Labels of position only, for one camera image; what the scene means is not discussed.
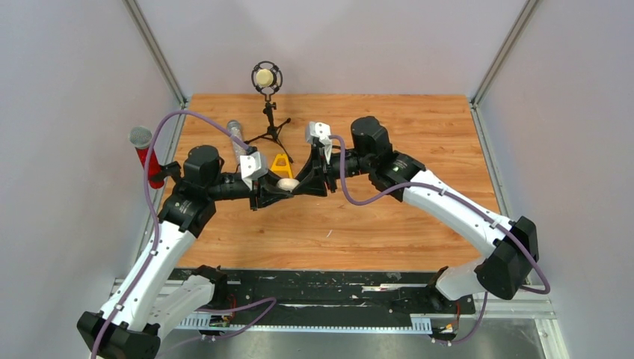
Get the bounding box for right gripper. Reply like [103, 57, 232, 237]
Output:
[292, 145, 373, 197]

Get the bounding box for white earbud case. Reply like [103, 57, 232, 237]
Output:
[276, 178, 300, 191]

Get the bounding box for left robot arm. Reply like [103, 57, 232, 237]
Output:
[77, 145, 292, 358]

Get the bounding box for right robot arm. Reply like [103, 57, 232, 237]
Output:
[292, 116, 539, 313]

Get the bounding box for yellow green triangle toy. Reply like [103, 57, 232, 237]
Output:
[270, 153, 294, 179]

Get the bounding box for black tripod stand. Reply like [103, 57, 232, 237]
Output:
[244, 95, 294, 164]

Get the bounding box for silver glitter microphone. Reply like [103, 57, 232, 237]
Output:
[227, 120, 246, 163]

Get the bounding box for cream microphone in shockmount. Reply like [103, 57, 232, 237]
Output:
[250, 61, 283, 96]

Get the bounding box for red glitter microphone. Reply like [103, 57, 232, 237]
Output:
[129, 126, 164, 189]

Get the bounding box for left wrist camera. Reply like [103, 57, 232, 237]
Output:
[240, 151, 268, 185]

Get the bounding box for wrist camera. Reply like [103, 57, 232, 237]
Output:
[305, 121, 333, 164]
[240, 151, 268, 185]

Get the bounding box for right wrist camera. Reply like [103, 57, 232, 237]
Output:
[305, 121, 333, 164]

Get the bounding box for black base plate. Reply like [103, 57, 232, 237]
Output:
[168, 268, 476, 328]

